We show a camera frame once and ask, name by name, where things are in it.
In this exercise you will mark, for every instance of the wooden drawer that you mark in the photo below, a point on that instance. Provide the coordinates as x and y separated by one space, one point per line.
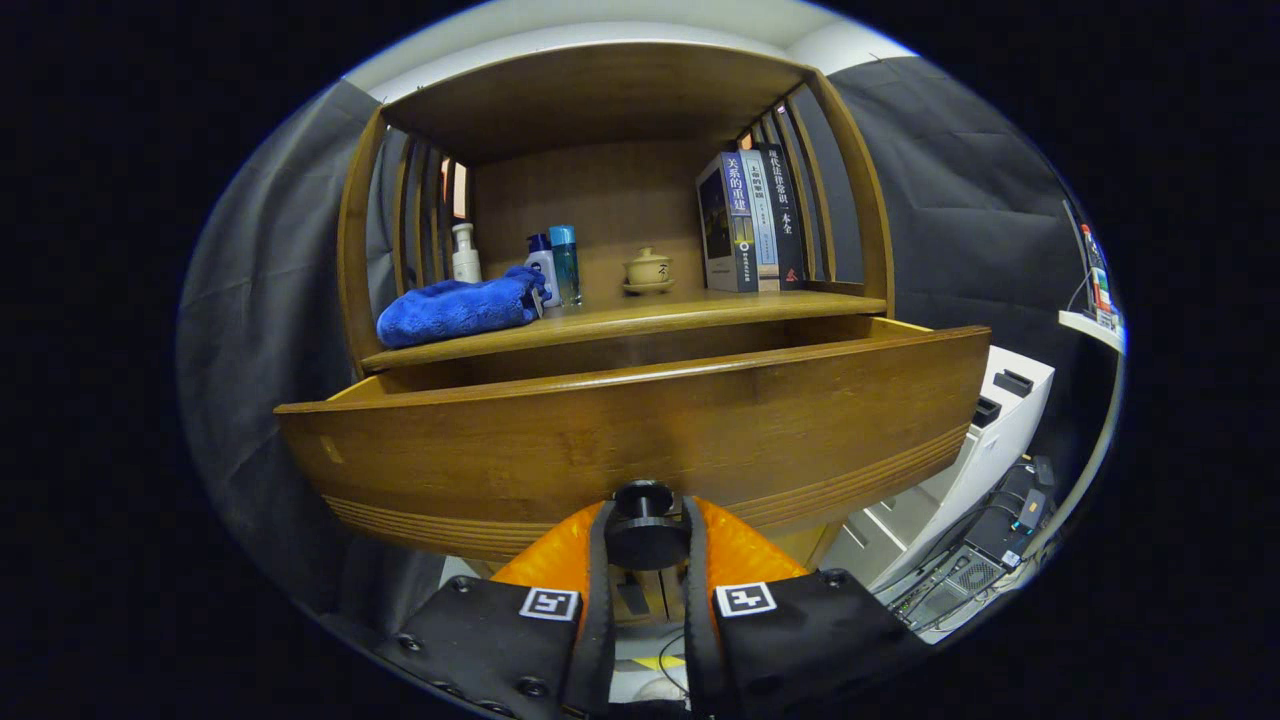
600 440

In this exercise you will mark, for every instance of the blue spine book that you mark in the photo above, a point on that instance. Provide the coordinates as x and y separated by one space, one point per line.
718 220

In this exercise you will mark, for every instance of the wooden countertop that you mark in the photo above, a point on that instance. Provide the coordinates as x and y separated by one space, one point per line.
650 315

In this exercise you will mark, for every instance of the blue towel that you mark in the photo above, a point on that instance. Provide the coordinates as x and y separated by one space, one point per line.
450 310

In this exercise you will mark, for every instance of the black drawer knob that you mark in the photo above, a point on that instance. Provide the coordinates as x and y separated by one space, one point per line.
645 540

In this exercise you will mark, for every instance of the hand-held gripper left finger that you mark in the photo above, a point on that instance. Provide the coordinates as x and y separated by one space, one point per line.
598 620

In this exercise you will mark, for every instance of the teal transparent bottle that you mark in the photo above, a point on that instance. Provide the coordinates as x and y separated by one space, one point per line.
565 265

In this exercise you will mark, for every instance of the black spine book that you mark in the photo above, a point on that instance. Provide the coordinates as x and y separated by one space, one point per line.
785 220

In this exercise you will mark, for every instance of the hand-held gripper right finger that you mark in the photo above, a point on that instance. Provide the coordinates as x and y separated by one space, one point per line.
697 620

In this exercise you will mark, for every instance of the white desk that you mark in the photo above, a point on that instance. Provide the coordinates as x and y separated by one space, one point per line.
1090 328

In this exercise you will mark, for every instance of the wooden cabinet frame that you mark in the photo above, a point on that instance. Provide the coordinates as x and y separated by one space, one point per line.
600 100

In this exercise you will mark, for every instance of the white pump bottle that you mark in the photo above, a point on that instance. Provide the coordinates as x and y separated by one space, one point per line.
466 265

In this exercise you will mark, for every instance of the yellow black floor tape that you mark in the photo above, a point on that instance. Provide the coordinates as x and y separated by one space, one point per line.
645 661

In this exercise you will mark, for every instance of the white side cabinet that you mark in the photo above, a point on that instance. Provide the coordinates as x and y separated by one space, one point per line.
990 450

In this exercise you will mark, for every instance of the beige lidded tea cup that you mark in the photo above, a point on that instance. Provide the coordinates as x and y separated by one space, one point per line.
648 270

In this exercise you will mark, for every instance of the white bottle with blue cap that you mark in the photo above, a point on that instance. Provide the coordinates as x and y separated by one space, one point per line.
543 262

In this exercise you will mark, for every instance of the person's shoe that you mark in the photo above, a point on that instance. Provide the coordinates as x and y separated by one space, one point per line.
660 690

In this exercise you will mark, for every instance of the black electronics case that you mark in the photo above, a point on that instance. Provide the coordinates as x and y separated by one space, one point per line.
950 580

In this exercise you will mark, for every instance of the black small box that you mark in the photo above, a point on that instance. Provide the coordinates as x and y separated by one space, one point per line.
986 411
1012 383

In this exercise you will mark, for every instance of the pale spine book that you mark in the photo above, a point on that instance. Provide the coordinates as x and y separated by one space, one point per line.
762 220

